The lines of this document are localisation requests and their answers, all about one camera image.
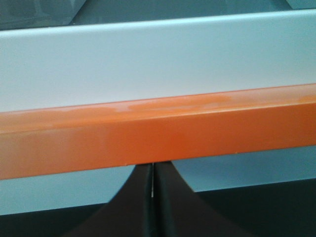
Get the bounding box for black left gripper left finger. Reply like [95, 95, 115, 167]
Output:
[64, 164, 152, 237]

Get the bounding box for orange sash handle bar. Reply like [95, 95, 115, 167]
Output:
[0, 84, 316, 180]

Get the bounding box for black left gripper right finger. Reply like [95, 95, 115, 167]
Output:
[154, 162, 249, 237]

